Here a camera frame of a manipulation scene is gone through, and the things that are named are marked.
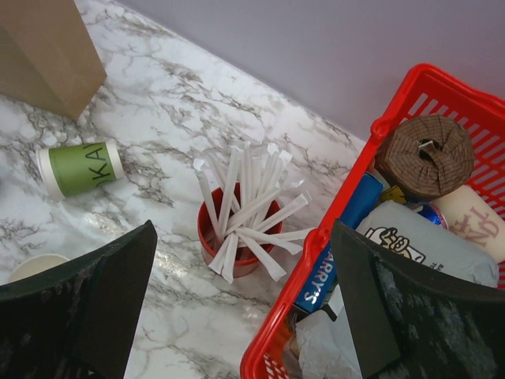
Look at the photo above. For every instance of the red cup with straws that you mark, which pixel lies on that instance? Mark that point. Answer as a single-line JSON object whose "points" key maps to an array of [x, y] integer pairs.
{"points": [[240, 220]]}

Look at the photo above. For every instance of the beige wrapped roll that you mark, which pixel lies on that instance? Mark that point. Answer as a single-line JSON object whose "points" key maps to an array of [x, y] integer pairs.
{"points": [[470, 217]]}

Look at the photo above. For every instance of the red plastic basket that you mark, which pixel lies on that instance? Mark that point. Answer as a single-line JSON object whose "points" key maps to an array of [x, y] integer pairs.
{"points": [[425, 89]]}

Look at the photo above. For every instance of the blue snack box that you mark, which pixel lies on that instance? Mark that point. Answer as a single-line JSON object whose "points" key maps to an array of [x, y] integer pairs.
{"points": [[326, 272]]}

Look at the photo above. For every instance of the brown paper bag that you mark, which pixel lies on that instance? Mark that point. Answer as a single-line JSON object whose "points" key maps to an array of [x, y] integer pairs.
{"points": [[48, 59]]}

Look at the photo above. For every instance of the grey crumpled pouch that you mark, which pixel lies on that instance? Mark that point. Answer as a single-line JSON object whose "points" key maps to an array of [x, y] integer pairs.
{"points": [[325, 346]]}

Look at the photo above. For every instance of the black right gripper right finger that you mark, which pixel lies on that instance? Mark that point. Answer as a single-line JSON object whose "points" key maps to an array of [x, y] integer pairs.
{"points": [[410, 321]]}

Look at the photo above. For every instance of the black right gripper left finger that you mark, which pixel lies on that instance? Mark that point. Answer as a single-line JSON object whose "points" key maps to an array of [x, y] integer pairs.
{"points": [[78, 319]]}

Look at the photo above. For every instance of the green paper coffee cup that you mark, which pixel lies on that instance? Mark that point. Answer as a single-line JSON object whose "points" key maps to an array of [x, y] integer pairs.
{"points": [[71, 170]]}

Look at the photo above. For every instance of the grey coffee bag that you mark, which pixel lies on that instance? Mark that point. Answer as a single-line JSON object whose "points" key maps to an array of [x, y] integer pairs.
{"points": [[401, 230]]}

